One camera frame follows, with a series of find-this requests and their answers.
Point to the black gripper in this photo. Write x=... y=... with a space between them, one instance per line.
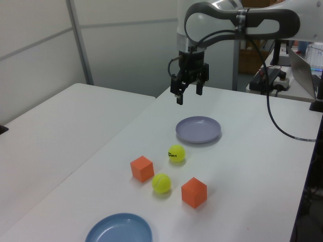
x=194 y=63

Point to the yellow tennis ball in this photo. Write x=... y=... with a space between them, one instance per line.
x=176 y=153
x=161 y=183

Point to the orange cube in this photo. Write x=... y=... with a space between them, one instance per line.
x=194 y=192
x=142 y=168

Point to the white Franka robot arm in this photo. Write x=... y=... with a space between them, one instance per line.
x=202 y=22

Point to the purple plate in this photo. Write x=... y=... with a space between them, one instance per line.
x=196 y=129

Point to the black power supply box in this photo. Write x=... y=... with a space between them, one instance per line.
x=262 y=82

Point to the black monitor stand pole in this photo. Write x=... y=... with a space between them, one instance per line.
x=277 y=53

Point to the grey laptop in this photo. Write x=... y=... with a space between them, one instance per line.
x=301 y=73

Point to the blue bottle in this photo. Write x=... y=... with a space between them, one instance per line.
x=302 y=47

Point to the blue plate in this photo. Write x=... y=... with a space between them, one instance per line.
x=118 y=229

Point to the small black table clamp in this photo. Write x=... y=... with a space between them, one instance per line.
x=3 y=129

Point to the grey partition post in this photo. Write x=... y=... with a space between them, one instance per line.
x=82 y=50
x=236 y=65

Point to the black mount base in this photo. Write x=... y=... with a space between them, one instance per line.
x=316 y=105

